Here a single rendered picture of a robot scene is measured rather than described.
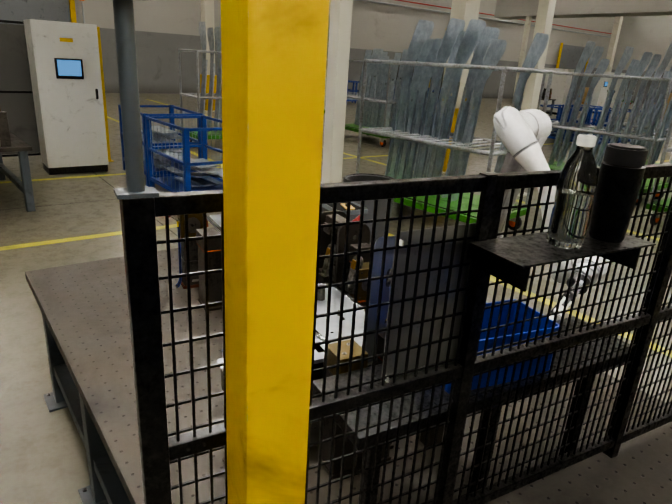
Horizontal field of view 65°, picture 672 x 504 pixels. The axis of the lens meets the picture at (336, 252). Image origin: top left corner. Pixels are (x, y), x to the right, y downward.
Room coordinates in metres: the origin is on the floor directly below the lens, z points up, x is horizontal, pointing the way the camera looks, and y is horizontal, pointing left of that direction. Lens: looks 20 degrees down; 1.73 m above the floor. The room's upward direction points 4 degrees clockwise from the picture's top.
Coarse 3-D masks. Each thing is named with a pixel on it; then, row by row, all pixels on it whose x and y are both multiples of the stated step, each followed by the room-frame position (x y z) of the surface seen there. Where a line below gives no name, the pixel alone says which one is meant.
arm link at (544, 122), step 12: (540, 120) 2.09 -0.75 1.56; (540, 132) 2.09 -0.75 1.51; (540, 144) 2.13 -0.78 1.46; (504, 168) 2.18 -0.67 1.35; (516, 168) 2.15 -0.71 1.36; (504, 192) 2.17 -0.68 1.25; (516, 192) 2.18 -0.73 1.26; (504, 204) 2.18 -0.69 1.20; (504, 216) 2.19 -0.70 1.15; (504, 228) 2.21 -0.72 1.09
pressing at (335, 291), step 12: (216, 216) 2.42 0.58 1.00; (216, 228) 2.26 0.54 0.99; (336, 288) 1.66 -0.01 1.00; (324, 300) 1.56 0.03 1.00; (336, 300) 1.56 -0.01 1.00; (348, 300) 1.57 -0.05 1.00; (324, 312) 1.47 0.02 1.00; (348, 312) 1.48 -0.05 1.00; (360, 312) 1.48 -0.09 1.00; (324, 324) 1.39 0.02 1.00; (336, 324) 1.40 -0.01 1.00; (348, 324) 1.40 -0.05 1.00; (360, 324) 1.40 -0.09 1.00; (324, 336) 1.32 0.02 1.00; (336, 336) 1.32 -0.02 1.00; (360, 336) 1.33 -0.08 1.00
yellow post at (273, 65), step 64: (256, 0) 0.61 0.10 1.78; (320, 0) 0.65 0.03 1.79; (256, 64) 0.61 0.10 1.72; (320, 64) 0.65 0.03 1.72; (256, 128) 0.61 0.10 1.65; (320, 128) 0.65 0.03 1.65; (256, 192) 0.61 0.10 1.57; (256, 256) 0.61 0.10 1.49; (256, 320) 0.61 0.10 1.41; (256, 384) 0.61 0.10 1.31; (256, 448) 0.61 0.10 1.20
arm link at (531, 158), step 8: (536, 144) 1.98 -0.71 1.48; (520, 152) 1.97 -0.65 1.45; (528, 152) 1.96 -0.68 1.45; (536, 152) 1.96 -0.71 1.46; (520, 160) 1.98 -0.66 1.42; (528, 160) 1.96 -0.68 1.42; (536, 160) 1.95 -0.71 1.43; (544, 160) 1.96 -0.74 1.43; (528, 168) 1.97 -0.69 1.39; (536, 168) 1.95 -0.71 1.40; (544, 168) 1.94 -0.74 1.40; (544, 192) 1.94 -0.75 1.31; (552, 192) 1.93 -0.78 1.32; (544, 200) 1.94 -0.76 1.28; (552, 200) 1.94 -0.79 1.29; (544, 208) 1.95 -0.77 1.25; (552, 208) 1.94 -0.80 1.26; (560, 272) 1.91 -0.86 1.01; (568, 272) 1.88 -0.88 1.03; (560, 280) 1.92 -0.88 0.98
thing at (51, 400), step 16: (48, 336) 2.25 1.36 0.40; (48, 352) 2.26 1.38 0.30; (64, 368) 2.24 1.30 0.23; (64, 384) 2.11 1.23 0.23; (48, 400) 2.27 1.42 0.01; (64, 400) 2.27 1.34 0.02; (80, 400) 1.68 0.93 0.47; (80, 416) 1.88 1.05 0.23; (80, 432) 1.81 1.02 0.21; (96, 432) 1.65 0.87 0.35; (96, 448) 1.65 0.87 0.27; (96, 464) 1.61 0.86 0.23; (112, 464) 1.62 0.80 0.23; (96, 480) 1.64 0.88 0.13; (112, 480) 1.54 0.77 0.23; (80, 496) 1.67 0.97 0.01; (96, 496) 1.64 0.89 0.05; (112, 496) 1.46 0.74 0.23
